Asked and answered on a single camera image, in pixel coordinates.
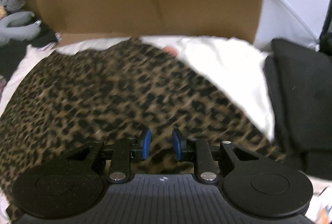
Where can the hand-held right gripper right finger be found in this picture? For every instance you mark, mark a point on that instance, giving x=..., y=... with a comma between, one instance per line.
x=177, y=144

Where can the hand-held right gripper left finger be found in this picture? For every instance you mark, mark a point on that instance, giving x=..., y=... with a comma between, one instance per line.
x=145, y=143

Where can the leopard print garment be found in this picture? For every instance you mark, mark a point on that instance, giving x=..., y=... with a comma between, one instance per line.
x=103, y=89

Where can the black folded clothes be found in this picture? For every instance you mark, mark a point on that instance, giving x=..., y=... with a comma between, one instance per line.
x=303, y=99

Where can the white printed blanket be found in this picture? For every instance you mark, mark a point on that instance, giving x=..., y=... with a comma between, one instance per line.
x=228, y=71

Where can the brown cardboard box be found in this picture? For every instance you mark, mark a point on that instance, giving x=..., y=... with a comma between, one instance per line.
x=145, y=0

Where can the black cloth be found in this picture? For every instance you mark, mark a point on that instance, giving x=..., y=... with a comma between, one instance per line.
x=41, y=37

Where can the grey plush toy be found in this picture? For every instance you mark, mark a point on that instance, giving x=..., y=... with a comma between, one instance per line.
x=18, y=29

